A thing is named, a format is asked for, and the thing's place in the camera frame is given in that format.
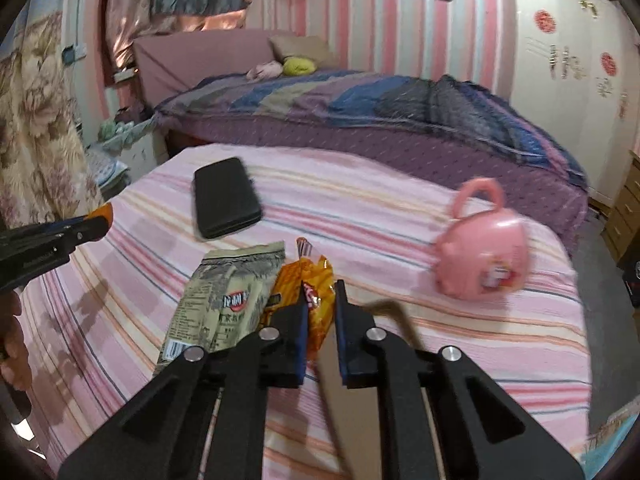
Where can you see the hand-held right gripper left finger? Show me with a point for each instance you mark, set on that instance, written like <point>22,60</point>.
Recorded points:
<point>299,345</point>

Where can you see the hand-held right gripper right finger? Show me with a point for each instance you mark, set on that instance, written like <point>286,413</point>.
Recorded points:
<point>347,350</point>

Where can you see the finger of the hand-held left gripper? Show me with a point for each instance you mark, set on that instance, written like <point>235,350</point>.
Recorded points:
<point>85,225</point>

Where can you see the orange snack packet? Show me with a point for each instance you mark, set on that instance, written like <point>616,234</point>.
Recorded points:
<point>300,275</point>

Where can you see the tan phone case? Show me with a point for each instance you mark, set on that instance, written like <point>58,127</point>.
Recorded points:
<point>334,420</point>

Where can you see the person's left hand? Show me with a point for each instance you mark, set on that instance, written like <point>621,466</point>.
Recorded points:
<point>17,355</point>

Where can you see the grey-green snack packet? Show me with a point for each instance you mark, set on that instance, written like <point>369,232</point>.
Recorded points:
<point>220,305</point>

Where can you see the white nightstand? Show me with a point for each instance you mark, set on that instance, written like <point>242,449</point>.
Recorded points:
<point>142,157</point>

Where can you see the floral curtain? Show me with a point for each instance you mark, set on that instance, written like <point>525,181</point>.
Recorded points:
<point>40,135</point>

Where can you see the pale green cloth pile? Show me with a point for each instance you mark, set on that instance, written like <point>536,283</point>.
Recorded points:
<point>125,127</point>

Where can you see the pink striped blanket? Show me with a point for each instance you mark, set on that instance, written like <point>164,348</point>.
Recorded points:
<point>350,210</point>

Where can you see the black phone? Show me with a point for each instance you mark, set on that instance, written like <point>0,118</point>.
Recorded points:
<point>225,200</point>

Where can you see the pink toy handbag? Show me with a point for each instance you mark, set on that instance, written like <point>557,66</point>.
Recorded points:
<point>480,255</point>

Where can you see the pink covered headboard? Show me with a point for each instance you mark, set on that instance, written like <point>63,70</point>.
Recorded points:
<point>200,60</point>

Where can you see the purple dotted bed sheet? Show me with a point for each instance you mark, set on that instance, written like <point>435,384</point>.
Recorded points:
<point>400,150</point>

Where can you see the pink curtain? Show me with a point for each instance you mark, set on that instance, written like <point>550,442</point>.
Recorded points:
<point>130,10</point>

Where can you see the pink plush toy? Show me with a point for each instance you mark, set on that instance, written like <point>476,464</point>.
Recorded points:
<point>265,70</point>

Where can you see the plaid bed quilt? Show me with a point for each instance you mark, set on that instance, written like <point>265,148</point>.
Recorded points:
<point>350,100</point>

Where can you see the green plush toy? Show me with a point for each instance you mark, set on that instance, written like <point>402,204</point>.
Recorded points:
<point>300,66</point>

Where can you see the beige pillow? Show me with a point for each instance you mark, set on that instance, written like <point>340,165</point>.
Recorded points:
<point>305,47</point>

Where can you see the wooden desk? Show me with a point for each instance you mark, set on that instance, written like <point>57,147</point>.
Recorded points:
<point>627,210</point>

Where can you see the white wardrobe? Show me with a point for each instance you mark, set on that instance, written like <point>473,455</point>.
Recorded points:
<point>575,110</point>

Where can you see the red round decal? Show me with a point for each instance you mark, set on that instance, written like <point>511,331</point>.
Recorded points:
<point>545,21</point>
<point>609,63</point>

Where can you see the wall socket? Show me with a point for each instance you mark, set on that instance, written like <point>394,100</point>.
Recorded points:
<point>74,54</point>

